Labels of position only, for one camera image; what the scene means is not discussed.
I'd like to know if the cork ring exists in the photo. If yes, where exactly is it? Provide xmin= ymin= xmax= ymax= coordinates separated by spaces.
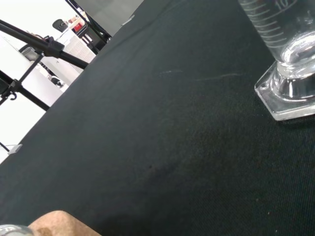
xmin=28 ymin=209 xmax=102 ymax=236

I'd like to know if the white perforated box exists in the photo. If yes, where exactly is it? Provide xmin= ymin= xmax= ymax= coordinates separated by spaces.
xmin=56 ymin=29 xmax=97 ymax=65

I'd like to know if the grey cloth clip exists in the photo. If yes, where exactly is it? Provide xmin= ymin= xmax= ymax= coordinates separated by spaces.
xmin=8 ymin=144 xmax=23 ymax=155
xmin=122 ymin=15 xmax=136 ymax=27

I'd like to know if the black tripod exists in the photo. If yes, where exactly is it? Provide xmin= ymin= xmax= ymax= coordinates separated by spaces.
xmin=0 ymin=19 xmax=89 ymax=112

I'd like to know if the black chair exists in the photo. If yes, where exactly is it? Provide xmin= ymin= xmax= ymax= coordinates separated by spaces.
xmin=52 ymin=19 xmax=67 ymax=32

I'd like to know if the black cloth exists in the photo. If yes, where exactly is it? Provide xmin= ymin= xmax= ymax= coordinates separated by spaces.
xmin=0 ymin=0 xmax=315 ymax=236

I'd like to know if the clear round-bottom flask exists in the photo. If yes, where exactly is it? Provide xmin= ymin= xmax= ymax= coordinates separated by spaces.
xmin=0 ymin=223 xmax=33 ymax=236

